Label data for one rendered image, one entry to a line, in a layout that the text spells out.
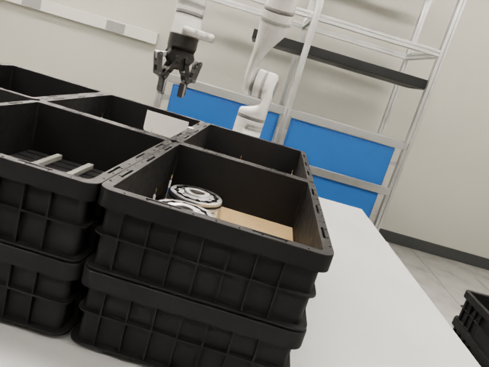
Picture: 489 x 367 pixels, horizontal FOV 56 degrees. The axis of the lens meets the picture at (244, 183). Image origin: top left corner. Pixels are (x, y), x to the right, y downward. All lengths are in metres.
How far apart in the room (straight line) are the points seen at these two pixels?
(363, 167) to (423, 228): 1.38
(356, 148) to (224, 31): 1.50
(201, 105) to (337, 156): 0.96
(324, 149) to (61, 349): 2.58
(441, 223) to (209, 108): 2.39
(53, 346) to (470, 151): 3.95
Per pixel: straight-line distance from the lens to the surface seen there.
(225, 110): 3.01
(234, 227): 0.55
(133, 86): 4.00
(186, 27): 1.15
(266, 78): 1.45
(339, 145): 3.08
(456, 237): 4.50
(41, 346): 0.68
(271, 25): 1.40
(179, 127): 1.34
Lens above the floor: 1.11
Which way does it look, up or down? 14 degrees down
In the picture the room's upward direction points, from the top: 16 degrees clockwise
